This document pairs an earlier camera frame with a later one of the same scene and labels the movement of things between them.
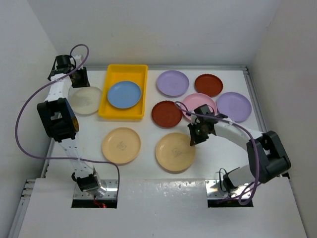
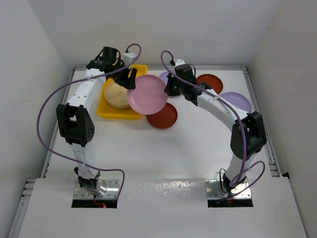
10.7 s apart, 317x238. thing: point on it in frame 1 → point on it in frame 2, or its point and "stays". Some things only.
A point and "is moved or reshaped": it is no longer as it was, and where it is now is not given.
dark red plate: (209, 84) stays
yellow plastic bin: (136, 73) stays
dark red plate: (165, 114) is moved or reshaped
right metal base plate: (213, 191) stays
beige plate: (174, 152) → (116, 94)
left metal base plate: (110, 185) stays
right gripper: (194, 139) → (169, 89)
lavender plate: (236, 106) stays
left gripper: (84, 82) → (129, 83)
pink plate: (193, 101) is moved or reshaped
